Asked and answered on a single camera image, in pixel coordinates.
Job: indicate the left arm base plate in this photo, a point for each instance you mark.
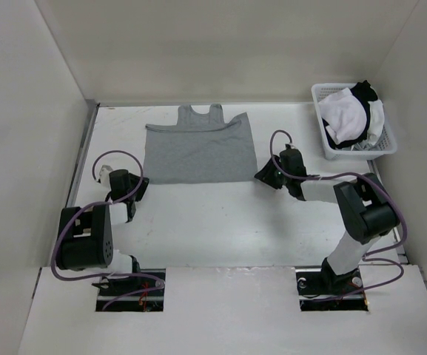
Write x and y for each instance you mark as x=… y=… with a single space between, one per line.
x=131 y=294

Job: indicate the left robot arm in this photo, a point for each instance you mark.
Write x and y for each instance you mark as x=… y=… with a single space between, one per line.
x=85 y=247

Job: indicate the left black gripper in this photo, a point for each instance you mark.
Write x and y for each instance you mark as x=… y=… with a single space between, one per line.
x=142 y=187

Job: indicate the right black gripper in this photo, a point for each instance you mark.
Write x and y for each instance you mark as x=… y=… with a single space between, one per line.
x=265 y=175

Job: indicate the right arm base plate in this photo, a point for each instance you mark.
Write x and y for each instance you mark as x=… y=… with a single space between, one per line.
x=316 y=295

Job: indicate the white tank top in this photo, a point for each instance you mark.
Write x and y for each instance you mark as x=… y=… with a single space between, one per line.
x=375 y=129

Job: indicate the grey tank top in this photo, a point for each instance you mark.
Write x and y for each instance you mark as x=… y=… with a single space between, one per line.
x=200 y=148

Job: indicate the metal table edge rail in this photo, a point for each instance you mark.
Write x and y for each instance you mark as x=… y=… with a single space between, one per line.
x=80 y=157

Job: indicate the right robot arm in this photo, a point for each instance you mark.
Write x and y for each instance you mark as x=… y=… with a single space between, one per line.
x=365 y=209

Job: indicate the black tank top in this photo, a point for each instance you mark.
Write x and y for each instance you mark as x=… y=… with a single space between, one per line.
x=346 y=115

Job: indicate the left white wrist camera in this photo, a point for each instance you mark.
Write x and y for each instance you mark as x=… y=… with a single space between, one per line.
x=104 y=175

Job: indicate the white plastic basket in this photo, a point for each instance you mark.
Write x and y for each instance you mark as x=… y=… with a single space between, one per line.
x=386 y=144

